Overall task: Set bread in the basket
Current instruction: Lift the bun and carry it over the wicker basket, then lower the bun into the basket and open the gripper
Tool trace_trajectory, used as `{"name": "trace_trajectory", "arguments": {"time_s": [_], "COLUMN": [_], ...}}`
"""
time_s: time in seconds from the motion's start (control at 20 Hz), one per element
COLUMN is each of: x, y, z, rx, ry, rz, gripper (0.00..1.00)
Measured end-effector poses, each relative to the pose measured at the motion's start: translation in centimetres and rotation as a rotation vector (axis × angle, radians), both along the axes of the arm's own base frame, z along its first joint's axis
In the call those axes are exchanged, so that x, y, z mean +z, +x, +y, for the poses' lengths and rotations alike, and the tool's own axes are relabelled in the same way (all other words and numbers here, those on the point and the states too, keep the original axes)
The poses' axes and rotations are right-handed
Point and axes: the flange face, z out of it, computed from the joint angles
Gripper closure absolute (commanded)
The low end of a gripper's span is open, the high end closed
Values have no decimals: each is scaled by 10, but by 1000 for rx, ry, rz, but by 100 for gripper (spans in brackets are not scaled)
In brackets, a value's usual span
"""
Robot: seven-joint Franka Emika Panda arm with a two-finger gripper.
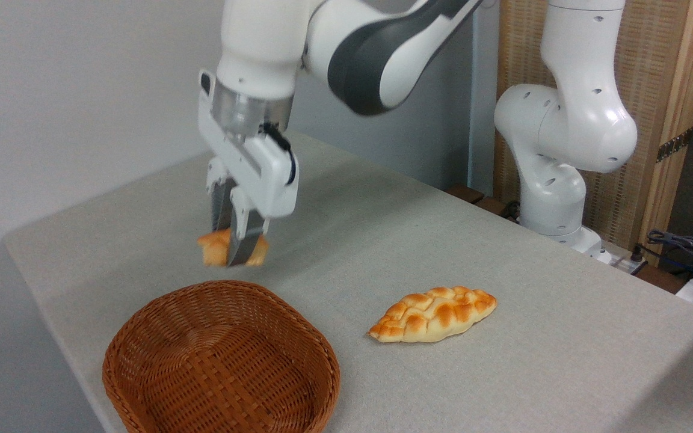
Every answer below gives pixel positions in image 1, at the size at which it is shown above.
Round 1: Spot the grey tablecloth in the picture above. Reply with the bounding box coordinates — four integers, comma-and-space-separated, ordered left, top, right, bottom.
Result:
2, 132, 693, 433

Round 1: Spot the long braided bread loaf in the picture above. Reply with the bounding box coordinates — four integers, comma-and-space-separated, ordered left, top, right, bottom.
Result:
368, 286, 498, 343

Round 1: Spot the bundle of dark cables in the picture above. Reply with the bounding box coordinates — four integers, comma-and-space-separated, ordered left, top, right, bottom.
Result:
646, 229, 693, 284

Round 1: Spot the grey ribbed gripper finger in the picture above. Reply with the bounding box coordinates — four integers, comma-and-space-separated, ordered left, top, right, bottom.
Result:
206, 158, 238, 232
226, 186, 272, 267

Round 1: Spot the round orange bread roll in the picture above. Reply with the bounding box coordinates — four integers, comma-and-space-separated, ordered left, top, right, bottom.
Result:
197, 229, 270, 268

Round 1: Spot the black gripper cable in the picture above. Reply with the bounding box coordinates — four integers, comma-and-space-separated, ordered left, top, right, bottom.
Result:
259, 123, 297, 185

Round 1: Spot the brown wooden block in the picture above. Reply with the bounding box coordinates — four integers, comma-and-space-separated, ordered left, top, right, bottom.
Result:
473, 197, 519, 223

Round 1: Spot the black metal screen hinge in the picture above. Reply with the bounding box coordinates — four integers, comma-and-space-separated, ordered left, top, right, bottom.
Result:
656, 128, 693, 163

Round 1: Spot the brown wicker basket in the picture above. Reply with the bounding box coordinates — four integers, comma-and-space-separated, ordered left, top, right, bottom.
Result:
102, 280, 341, 433

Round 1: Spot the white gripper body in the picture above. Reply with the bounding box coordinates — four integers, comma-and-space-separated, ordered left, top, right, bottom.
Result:
197, 69, 300, 220

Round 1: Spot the pale vertical wall post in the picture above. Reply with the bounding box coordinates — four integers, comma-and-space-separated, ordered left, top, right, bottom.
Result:
470, 0, 499, 196

